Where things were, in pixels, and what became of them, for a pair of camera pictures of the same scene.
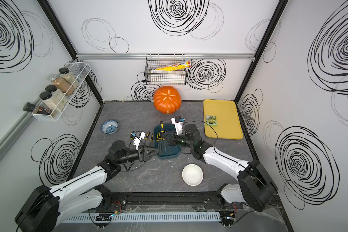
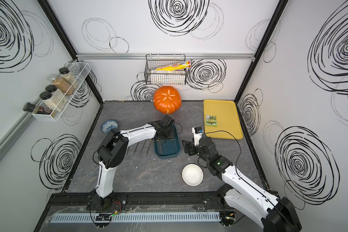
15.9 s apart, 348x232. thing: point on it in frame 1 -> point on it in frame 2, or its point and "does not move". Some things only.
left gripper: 144,157 -> 172,136
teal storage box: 164,149 does not move
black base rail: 164,201 does not move
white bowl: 192,174 does not move
